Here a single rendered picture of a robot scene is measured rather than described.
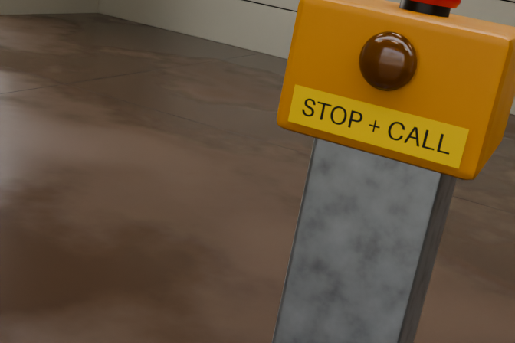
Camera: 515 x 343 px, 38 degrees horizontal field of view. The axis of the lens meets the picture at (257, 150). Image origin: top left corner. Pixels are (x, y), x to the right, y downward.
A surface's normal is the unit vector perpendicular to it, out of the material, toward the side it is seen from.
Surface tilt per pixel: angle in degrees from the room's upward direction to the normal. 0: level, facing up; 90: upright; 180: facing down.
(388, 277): 90
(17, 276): 0
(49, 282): 0
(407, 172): 90
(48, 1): 90
